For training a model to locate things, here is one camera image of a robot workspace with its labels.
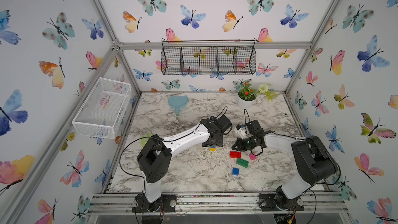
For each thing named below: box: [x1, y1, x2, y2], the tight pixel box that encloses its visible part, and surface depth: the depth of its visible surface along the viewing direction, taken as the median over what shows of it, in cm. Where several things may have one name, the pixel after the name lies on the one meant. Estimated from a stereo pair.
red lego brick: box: [229, 150, 242, 159], surface depth 90 cm
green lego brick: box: [235, 157, 250, 168], surface depth 88 cm
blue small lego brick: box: [232, 167, 240, 176], surface depth 84 cm
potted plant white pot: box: [236, 81, 279, 110], surface depth 102 cm
